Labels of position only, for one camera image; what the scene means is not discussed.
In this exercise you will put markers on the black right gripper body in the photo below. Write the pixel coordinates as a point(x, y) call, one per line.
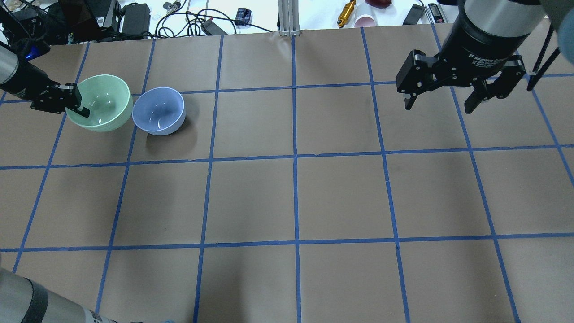
point(480, 48)

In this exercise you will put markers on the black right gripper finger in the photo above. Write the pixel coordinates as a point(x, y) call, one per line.
point(510, 75)
point(417, 76)

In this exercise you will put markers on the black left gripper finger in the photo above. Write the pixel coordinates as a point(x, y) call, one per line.
point(52, 104)
point(71, 94)

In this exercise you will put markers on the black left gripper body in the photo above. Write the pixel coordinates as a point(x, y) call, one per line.
point(28, 82)

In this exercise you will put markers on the green bowl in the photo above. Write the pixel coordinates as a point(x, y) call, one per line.
point(109, 100)

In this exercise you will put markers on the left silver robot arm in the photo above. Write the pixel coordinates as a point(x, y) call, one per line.
point(23, 300)

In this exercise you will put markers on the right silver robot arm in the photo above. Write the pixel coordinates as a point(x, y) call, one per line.
point(513, 18)

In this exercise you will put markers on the blue bowl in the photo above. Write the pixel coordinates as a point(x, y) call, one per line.
point(159, 111)

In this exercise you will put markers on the black power adapter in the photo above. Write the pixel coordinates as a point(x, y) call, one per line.
point(414, 14)

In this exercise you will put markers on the pink cup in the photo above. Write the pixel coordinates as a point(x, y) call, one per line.
point(365, 20)

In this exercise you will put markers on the gold metal cylinder tool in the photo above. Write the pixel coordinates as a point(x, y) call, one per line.
point(345, 14)

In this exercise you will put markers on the aluminium frame post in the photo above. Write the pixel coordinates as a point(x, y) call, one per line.
point(288, 14)

